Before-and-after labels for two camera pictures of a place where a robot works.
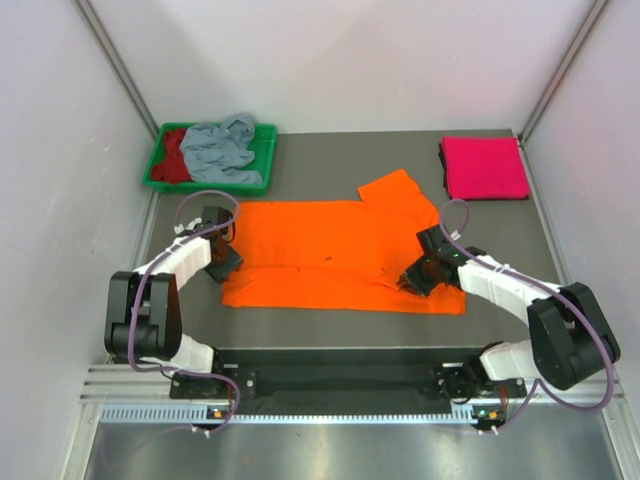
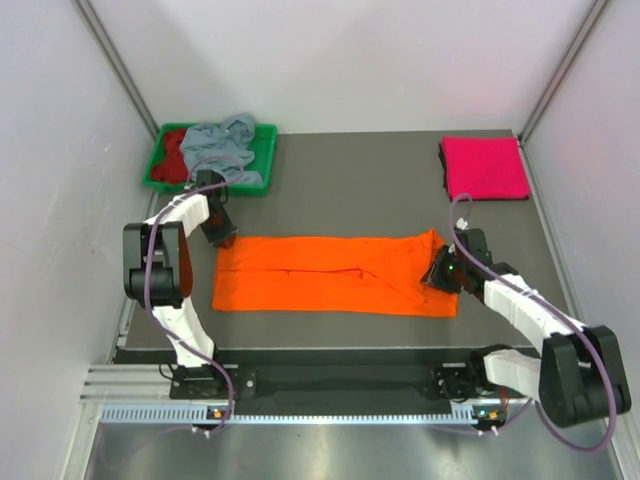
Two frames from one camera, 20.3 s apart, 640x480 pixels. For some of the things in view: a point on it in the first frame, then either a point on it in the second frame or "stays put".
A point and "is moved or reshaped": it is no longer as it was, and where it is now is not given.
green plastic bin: (264, 148) stays put
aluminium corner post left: (108, 50) stays put
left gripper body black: (223, 265) to (219, 227)
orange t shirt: (338, 255) is moved or reshaped
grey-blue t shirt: (215, 153) stays put
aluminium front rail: (118, 382) stays put
